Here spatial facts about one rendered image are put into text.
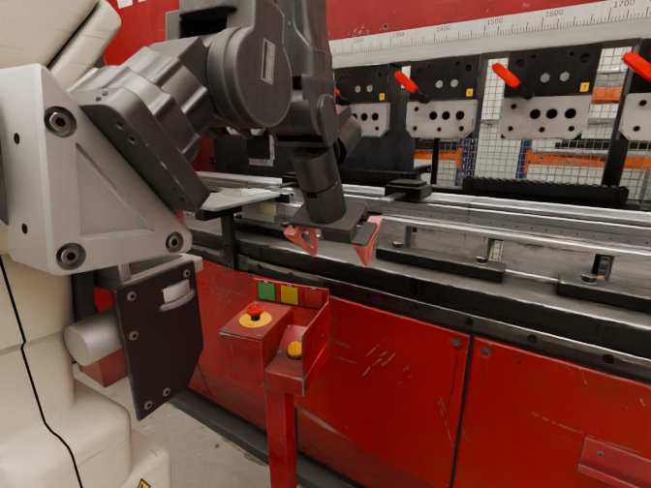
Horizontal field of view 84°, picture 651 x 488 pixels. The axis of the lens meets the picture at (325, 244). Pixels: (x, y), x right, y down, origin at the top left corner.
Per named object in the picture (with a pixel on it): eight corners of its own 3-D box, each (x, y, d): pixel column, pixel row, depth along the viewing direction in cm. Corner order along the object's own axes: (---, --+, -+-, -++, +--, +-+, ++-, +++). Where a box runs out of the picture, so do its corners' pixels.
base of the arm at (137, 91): (3, 108, 24) (112, 103, 19) (88, 45, 28) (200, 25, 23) (100, 198, 31) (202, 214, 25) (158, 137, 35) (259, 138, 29)
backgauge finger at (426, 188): (361, 205, 104) (362, 187, 103) (396, 192, 125) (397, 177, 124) (402, 210, 98) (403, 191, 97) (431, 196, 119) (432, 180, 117)
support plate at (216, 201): (171, 203, 103) (170, 200, 103) (239, 191, 124) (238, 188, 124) (215, 211, 94) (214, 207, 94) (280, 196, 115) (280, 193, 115)
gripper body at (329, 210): (311, 204, 59) (299, 166, 55) (369, 211, 55) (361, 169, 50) (292, 230, 55) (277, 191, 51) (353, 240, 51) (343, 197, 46)
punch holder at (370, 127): (332, 136, 96) (332, 67, 91) (348, 136, 103) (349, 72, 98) (385, 137, 89) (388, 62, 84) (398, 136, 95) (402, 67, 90)
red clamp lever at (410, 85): (396, 68, 79) (427, 98, 77) (403, 70, 82) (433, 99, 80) (390, 76, 80) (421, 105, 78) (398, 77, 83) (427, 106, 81)
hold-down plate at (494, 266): (375, 258, 94) (375, 247, 93) (383, 252, 99) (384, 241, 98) (501, 284, 79) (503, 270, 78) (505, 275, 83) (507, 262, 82)
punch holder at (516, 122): (496, 138, 76) (509, 49, 71) (502, 137, 82) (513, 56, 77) (583, 139, 68) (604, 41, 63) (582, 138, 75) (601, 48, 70)
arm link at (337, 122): (257, 104, 44) (319, 102, 40) (301, 68, 51) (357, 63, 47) (285, 187, 52) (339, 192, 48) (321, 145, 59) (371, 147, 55)
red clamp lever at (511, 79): (496, 59, 69) (535, 93, 67) (499, 62, 72) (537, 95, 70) (488, 68, 70) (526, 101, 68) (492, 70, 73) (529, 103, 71)
